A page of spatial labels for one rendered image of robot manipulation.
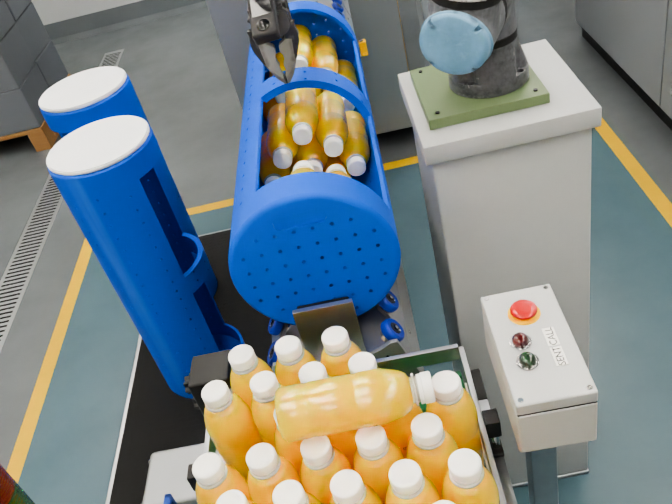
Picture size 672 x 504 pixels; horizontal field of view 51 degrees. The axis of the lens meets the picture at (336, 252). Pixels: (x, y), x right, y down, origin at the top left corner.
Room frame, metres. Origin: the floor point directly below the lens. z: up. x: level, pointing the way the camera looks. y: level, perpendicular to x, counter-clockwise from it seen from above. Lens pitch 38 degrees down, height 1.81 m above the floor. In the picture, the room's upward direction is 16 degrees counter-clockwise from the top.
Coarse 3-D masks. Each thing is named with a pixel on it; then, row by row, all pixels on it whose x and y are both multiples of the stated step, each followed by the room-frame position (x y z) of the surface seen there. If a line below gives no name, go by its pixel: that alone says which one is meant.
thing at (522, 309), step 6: (522, 300) 0.68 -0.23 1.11; (528, 300) 0.68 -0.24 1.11; (516, 306) 0.67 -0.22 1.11; (522, 306) 0.67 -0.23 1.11; (528, 306) 0.67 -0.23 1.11; (534, 306) 0.66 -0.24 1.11; (516, 312) 0.66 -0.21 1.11; (522, 312) 0.66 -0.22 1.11; (528, 312) 0.66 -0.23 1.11; (534, 312) 0.65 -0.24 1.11; (522, 318) 0.65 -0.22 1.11; (528, 318) 0.65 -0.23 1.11
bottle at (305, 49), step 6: (300, 30) 1.71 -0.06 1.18; (306, 30) 1.72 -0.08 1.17; (300, 36) 1.67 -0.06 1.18; (306, 36) 1.68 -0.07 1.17; (300, 42) 1.63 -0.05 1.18; (306, 42) 1.64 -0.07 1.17; (300, 48) 1.60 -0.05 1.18; (306, 48) 1.61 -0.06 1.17; (312, 48) 1.65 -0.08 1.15; (300, 54) 1.59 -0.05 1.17; (306, 54) 1.59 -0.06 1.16; (312, 54) 1.62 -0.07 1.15; (312, 60) 1.61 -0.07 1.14
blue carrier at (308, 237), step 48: (240, 144) 1.24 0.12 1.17; (240, 192) 1.03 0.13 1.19; (288, 192) 0.92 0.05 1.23; (336, 192) 0.90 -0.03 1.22; (384, 192) 1.01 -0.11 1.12; (240, 240) 0.91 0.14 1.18; (288, 240) 0.90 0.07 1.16; (336, 240) 0.90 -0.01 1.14; (384, 240) 0.89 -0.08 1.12; (240, 288) 0.92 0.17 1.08; (288, 288) 0.91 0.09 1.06; (336, 288) 0.90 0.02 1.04; (384, 288) 0.89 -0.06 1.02
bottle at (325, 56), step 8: (312, 40) 1.75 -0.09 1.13; (320, 40) 1.71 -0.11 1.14; (328, 40) 1.72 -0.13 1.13; (320, 48) 1.66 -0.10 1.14; (328, 48) 1.66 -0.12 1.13; (336, 48) 1.72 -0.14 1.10; (320, 56) 1.62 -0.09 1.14; (328, 56) 1.61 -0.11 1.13; (336, 56) 1.65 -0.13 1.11; (312, 64) 1.62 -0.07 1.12; (320, 64) 1.59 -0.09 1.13; (328, 64) 1.59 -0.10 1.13; (336, 64) 1.60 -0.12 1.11; (336, 72) 1.59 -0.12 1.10
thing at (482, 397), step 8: (472, 376) 0.75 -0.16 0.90; (480, 376) 0.75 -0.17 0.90; (480, 384) 0.73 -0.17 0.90; (480, 392) 0.72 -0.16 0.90; (480, 400) 0.70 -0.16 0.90; (480, 408) 0.69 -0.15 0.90; (488, 408) 0.68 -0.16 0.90; (216, 448) 0.75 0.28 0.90; (496, 464) 0.59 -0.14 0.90; (504, 464) 0.58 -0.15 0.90; (504, 472) 0.57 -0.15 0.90; (504, 480) 0.56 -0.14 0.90; (504, 488) 0.55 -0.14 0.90; (512, 488) 0.54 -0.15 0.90; (512, 496) 0.53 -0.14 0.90
